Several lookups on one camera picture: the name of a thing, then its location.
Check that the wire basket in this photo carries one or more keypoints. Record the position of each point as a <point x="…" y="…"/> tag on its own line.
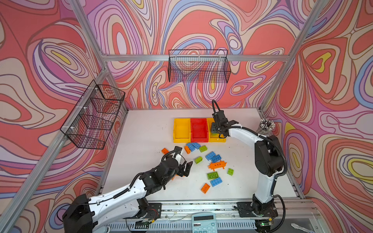
<point x="94" y="116"/>
<point x="198" y="66"/>

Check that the back wire basket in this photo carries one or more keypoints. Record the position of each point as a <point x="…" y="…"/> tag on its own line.
<point x="198" y="66"/>

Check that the green square brick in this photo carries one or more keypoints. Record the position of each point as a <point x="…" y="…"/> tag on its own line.
<point x="203" y="148"/>

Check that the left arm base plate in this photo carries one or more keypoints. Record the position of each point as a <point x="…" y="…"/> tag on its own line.
<point x="151" y="212"/>

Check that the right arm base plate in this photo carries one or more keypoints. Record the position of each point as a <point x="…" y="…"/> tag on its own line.
<point x="246" y="209"/>

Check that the teal calculator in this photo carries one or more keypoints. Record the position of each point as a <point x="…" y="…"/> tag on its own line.
<point x="204" y="222"/>

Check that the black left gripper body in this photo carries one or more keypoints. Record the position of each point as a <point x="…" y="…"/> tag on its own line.
<point x="176" y="170"/>

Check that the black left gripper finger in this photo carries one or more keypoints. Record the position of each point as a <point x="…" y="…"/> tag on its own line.
<point x="188" y="168"/>
<point x="181" y="172"/>

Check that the blue brick front right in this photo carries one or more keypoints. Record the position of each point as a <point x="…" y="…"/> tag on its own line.
<point x="215" y="182"/>

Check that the blue brick upside down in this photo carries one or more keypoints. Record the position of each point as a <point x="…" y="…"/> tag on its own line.
<point x="216" y="158"/>

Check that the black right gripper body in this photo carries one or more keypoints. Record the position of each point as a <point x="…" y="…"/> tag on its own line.
<point x="214" y="128"/>

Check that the orange small brick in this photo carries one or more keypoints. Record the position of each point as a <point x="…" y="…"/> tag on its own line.
<point x="187" y="149"/>

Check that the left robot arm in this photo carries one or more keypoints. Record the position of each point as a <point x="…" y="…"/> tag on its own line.
<point x="91" y="215"/>

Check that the clear cup of pencils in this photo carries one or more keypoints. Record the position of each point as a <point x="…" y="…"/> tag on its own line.
<point x="265" y="127"/>

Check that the green small brick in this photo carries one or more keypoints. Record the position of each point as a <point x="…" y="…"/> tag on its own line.
<point x="230" y="172"/>

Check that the blue brick near bins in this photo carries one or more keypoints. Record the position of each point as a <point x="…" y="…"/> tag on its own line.
<point x="196" y="145"/>

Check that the red bin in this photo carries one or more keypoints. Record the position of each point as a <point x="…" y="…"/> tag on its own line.
<point x="199" y="130"/>

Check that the blue brick studs up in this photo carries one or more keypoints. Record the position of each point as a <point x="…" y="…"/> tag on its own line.
<point x="210" y="155"/>

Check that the orange brick front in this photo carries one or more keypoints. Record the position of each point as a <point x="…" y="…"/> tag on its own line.
<point x="205" y="188"/>

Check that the blue brick behind orange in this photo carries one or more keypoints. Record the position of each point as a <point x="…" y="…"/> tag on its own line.
<point x="191" y="147"/>

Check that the left wire basket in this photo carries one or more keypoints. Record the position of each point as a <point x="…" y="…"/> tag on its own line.
<point x="94" y="116"/>

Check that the green brick upside down front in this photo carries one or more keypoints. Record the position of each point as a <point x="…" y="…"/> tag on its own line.
<point x="212" y="175"/>

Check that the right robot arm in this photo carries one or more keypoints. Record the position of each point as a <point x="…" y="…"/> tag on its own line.
<point x="269" y="158"/>

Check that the right yellow bin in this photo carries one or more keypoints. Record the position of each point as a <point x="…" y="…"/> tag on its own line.
<point x="213" y="138"/>

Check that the left yellow bin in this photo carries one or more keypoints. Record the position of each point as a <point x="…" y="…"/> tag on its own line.
<point x="181" y="130"/>

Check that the yellow bin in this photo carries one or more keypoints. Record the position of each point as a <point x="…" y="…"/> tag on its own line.
<point x="213" y="138"/>
<point x="181" y="130"/>

